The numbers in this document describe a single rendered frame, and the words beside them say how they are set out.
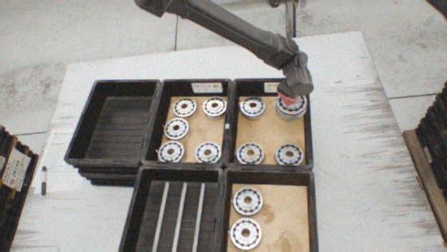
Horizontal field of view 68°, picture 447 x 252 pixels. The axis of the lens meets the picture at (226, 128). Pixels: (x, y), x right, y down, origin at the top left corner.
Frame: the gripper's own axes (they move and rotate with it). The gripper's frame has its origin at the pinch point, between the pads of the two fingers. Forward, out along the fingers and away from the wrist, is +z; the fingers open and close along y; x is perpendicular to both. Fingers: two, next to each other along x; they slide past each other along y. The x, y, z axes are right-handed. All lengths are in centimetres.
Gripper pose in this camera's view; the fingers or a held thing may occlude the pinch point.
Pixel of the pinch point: (291, 99)
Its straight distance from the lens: 112.7
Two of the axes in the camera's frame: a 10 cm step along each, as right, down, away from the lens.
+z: 0.8, 5.3, 8.5
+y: 6.6, -6.7, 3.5
